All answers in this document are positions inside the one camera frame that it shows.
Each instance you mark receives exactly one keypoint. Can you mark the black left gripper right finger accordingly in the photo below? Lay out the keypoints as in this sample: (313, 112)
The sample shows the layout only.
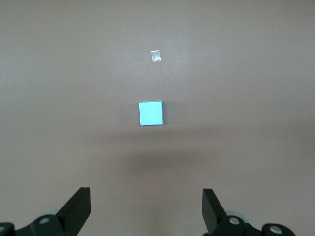
(212, 214)

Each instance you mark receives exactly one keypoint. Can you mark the small clear tape piece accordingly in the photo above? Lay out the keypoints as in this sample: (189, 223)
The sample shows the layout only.
(155, 55)

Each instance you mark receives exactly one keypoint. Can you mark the light blue foam block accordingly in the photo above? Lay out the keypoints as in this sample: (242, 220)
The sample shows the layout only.
(151, 114)

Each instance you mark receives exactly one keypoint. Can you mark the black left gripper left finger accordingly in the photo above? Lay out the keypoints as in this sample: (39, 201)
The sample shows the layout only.
(73, 211)

